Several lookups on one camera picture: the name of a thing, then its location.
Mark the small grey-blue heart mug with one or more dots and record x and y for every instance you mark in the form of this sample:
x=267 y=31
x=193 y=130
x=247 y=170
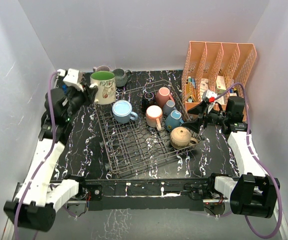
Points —
x=168 y=107

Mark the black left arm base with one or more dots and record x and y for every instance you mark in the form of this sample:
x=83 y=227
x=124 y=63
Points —
x=88 y=191

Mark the dark grey-green mug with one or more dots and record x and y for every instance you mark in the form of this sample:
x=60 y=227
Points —
x=121 y=76

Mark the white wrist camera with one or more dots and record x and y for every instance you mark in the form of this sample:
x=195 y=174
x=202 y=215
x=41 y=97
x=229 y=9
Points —
x=209 y=96
x=72 y=77

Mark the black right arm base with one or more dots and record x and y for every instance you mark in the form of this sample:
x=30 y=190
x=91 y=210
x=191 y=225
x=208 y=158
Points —
x=205 y=189

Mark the blue stapler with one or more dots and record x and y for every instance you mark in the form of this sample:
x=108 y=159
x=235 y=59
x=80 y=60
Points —
x=64 y=87

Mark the orange plastic file organizer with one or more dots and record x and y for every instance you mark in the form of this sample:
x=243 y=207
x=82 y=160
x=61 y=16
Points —
x=214 y=66

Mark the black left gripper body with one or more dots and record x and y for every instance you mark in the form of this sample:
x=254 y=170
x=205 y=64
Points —
x=75 y=99

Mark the aluminium frame rail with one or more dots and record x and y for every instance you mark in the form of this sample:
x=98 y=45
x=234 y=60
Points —
x=141 y=194

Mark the teal floral mug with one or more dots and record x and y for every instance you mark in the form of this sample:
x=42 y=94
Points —
x=173 y=120

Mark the cream scalloped mug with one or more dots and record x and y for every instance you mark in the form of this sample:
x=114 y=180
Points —
x=148 y=100

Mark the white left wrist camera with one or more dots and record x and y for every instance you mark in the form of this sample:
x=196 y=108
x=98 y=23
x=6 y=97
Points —
x=72 y=77

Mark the tan brown mug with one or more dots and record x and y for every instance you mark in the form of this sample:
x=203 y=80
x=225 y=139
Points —
x=181 y=137

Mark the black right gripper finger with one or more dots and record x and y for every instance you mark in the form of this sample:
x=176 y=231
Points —
x=193 y=125
x=198 y=109

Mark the white mug green inside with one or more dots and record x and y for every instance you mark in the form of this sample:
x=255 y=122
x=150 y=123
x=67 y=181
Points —
x=106 y=83

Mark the peach pink speckled mug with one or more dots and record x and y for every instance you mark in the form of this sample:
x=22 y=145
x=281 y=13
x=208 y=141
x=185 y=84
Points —
x=154 y=117

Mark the lilac mug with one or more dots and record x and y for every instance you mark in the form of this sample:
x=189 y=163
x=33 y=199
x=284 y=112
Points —
x=102 y=68

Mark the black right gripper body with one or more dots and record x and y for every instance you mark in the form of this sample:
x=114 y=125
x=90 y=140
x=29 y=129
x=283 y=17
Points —
x=217 y=117

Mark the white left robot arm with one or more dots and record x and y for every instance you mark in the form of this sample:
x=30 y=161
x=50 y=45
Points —
x=39 y=175

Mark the light blue mug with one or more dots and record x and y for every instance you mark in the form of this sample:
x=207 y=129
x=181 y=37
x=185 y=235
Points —
x=122 y=111

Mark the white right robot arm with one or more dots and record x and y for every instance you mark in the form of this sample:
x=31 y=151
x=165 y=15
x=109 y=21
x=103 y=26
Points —
x=248 y=172

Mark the grey wire dish rack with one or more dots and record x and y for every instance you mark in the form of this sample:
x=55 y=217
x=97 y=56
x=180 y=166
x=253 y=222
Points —
x=134 y=147

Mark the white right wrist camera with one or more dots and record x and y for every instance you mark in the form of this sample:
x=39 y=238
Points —
x=209 y=96

